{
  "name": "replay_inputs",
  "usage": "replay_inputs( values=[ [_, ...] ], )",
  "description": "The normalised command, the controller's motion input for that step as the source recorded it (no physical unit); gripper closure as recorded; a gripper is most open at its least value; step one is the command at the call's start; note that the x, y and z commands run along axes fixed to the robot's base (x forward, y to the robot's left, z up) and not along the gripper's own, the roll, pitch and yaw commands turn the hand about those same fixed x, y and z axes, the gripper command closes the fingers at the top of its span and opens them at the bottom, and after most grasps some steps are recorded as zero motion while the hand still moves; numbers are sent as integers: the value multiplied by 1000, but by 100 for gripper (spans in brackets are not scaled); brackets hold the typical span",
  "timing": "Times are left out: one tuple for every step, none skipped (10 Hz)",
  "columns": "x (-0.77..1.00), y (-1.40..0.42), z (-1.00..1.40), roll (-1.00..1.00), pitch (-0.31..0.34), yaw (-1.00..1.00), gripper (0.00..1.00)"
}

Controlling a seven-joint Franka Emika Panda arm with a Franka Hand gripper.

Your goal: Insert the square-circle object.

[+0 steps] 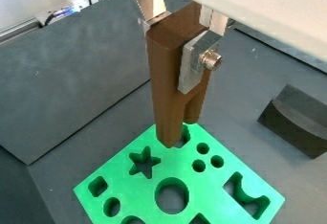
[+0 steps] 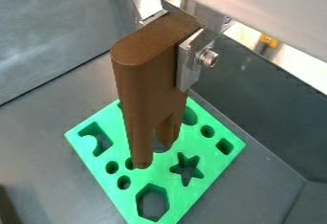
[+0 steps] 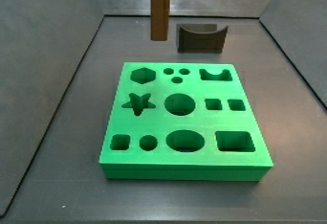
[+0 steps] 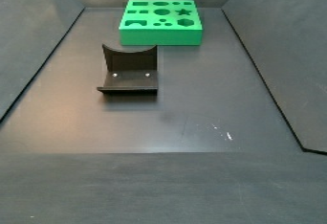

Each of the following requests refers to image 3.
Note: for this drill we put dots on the brown long peg object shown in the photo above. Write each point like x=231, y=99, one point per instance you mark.
x=158, y=19

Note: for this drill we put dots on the green shape sorter block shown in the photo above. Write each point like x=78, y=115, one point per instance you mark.
x=181, y=125

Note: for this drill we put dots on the dark grey curved holder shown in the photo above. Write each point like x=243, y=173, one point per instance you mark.
x=200, y=38

